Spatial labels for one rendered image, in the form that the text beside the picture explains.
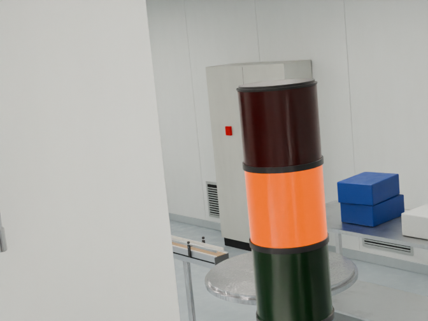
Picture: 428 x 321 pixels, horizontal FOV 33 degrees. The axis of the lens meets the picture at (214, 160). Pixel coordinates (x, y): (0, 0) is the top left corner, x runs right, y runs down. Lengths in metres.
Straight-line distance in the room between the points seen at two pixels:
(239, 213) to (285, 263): 7.66
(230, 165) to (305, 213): 7.61
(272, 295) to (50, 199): 1.54
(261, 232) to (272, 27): 7.48
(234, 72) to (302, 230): 7.35
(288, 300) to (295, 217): 0.05
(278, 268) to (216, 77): 7.57
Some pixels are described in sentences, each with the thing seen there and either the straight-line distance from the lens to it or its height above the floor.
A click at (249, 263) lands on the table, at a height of 0.93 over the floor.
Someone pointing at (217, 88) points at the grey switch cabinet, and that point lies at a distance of 8.02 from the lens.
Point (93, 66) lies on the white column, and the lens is 2.02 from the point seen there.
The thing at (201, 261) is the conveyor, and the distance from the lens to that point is 5.04.
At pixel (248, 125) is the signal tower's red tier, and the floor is 2.33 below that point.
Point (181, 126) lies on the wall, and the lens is 9.30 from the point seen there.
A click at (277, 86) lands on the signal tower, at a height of 2.35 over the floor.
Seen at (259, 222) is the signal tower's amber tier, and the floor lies 2.27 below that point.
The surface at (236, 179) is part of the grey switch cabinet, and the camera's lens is 8.02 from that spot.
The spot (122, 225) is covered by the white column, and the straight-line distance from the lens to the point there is 2.09.
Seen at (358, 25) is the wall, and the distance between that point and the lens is 7.16.
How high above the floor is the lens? 2.38
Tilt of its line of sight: 10 degrees down
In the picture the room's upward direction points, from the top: 6 degrees counter-clockwise
